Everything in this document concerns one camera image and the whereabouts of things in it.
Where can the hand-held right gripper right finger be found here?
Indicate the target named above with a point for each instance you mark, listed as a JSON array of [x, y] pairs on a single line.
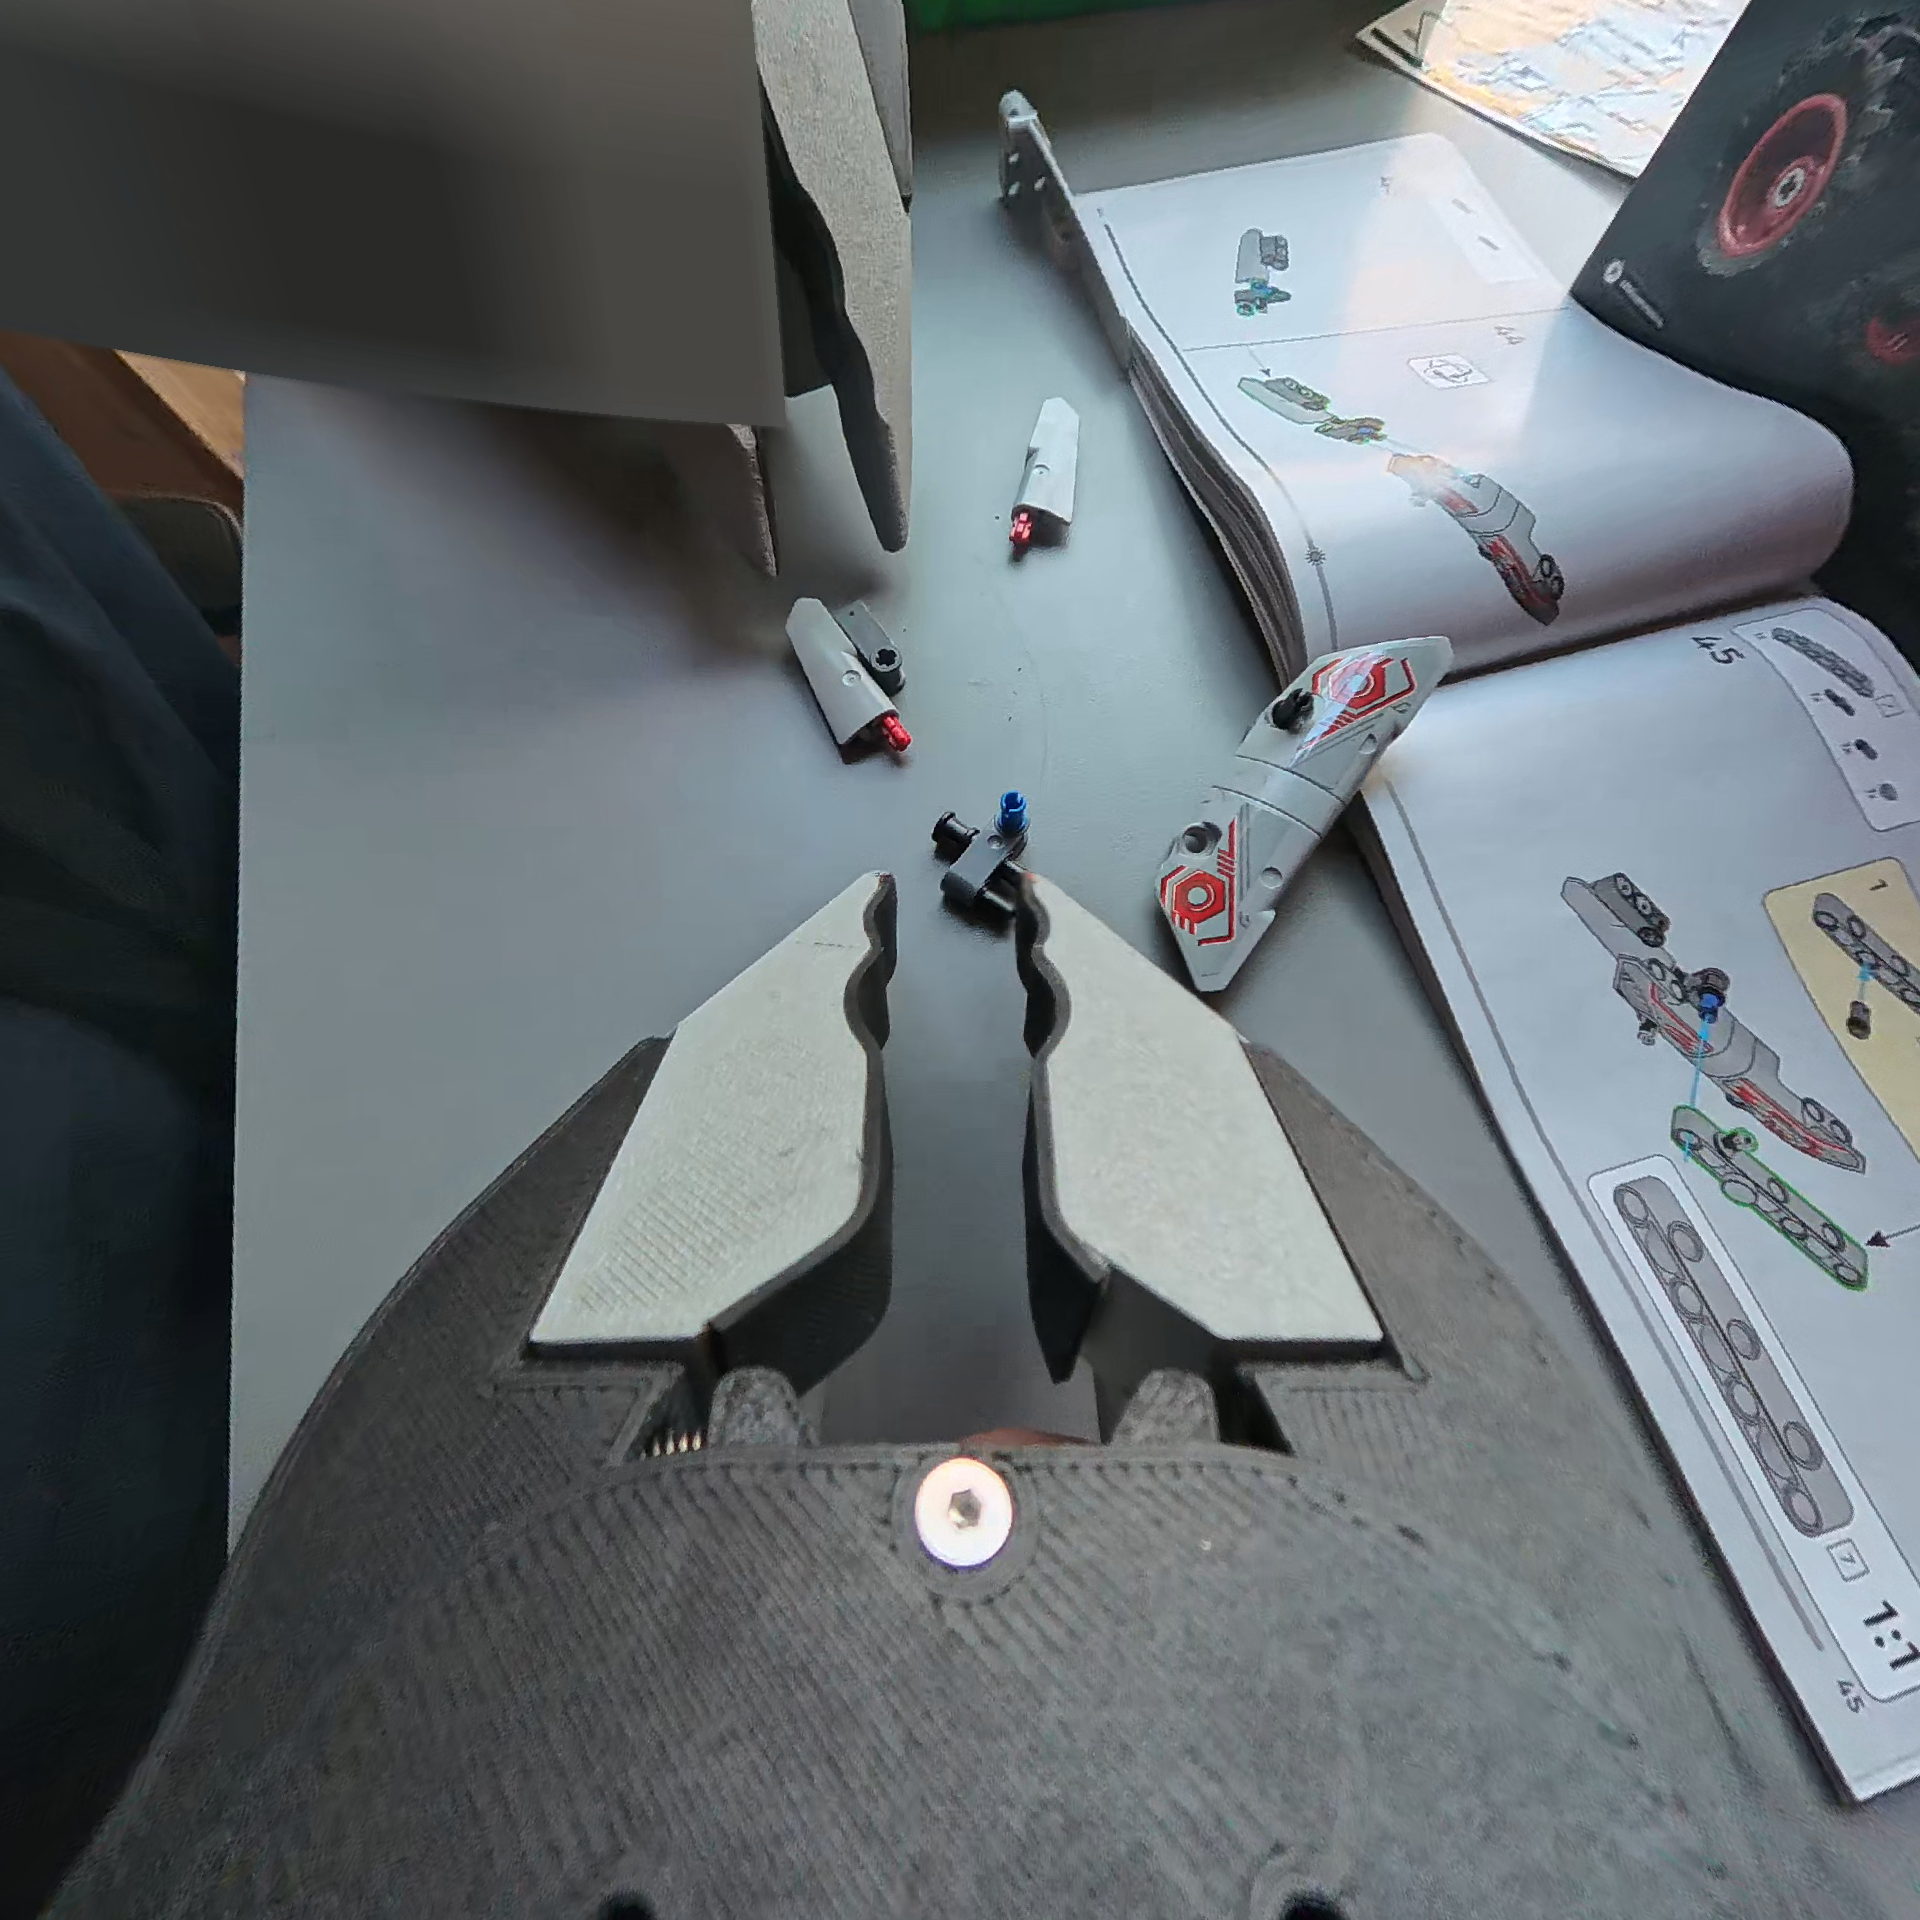
[[1185, 1185]]

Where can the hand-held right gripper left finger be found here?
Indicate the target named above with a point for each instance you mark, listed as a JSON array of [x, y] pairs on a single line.
[[720, 1185]]

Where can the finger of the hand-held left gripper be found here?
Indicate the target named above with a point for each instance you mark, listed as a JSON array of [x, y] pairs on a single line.
[[756, 487], [856, 270]]

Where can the grey lego panel with connector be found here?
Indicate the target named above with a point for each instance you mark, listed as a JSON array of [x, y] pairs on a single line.
[[838, 667]]

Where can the lego connector with blue pin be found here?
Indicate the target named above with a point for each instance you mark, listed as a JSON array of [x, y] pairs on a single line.
[[983, 868]]

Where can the grey lego beam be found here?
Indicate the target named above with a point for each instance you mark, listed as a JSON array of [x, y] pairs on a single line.
[[1036, 166]]

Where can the grey lego panel red pin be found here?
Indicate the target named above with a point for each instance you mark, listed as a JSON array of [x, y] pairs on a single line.
[[1050, 464]]

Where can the lego instruction booklet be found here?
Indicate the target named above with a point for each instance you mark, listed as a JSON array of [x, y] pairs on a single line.
[[1501, 1050]]

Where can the grey red-patterned lego panel assembly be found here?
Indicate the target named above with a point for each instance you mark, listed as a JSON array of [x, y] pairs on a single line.
[[1289, 809]]

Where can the black lego set box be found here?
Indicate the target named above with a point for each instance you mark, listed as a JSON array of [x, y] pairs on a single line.
[[1786, 195]]

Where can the black office chair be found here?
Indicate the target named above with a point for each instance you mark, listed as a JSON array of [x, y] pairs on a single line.
[[188, 555]]

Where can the printed sticker sheet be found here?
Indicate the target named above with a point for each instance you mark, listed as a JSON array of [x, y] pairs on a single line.
[[1575, 66]]

